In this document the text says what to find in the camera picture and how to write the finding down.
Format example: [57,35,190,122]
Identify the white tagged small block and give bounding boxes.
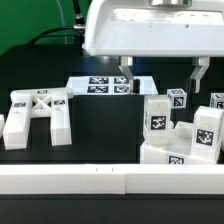
[167,88,187,109]

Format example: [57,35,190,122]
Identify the black cables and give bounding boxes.
[27,0,88,46]

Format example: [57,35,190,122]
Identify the white tagged right block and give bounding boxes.
[210,93,224,109]

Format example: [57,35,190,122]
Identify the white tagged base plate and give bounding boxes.
[66,76,158,95]

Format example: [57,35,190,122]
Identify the white chair seat part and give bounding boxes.
[140,121,221,165]

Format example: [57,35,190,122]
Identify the white chair back frame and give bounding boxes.
[3,87,73,150]

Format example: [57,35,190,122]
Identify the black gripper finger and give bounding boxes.
[119,56,140,94]
[189,57,210,93]

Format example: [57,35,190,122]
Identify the white part left edge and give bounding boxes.
[0,114,5,136]

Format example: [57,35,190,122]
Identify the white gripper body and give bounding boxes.
[84,0,224,57]

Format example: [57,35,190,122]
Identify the white front rail barrier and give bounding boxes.
[0,164,224,194]

